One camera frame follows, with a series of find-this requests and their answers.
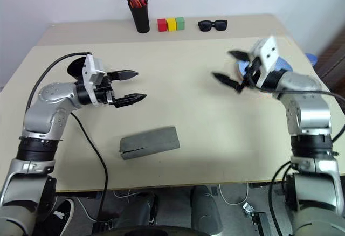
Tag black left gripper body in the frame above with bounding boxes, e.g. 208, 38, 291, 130
95, 74, 116, 106

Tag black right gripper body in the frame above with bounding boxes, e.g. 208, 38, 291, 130
240, 57, 262, 88

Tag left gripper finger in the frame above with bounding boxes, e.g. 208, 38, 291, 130
113, 93, 148, 109
107, 70, 139, 82

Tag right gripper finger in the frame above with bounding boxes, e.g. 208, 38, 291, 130
211, 71, 245, 94
227, 49, 252, 62

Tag grey felt glasses case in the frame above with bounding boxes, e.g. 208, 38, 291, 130
119, 125, 181, 161

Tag black pen cup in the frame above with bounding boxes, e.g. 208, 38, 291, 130
127, 0, 150, 34

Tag blue plate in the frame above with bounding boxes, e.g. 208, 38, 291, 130
234, 57, 294, 82

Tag black sunglasses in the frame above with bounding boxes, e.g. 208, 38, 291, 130
197, 19, 229, 32

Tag yellow wooden block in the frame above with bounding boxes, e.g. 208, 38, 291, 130
165, 18, 177, 32

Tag dark brown wooden cabinet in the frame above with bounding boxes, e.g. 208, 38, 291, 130
314, 27, 345, 99

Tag dark rounded shape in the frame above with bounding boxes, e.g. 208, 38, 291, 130
115, 191, 160, 228

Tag black white sneaker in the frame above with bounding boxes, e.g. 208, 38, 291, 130
44, 198, 75, 236

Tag grey rounded shape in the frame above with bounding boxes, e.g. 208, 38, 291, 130
190, 185, 224, 235

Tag metal clamp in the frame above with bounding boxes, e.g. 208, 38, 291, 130
241, 202, 256, 217

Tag black round base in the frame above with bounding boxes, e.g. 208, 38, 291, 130
91, 224, 224, 236

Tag black box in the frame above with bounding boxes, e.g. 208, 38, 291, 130
252, 211, 269, 236

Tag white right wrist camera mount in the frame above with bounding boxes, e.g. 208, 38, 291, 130
250, 36, 280, 89

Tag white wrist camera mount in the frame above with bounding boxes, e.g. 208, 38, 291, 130
250, 36, 280, 89
80, 54, 109, 107

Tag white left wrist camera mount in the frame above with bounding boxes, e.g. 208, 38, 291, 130
80, 54, 109, 107

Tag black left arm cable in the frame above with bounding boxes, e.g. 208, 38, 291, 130
26, 52, 108, 225

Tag white floor cable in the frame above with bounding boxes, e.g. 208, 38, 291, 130
113, 189, 142, 202
217, 183, 250, 206

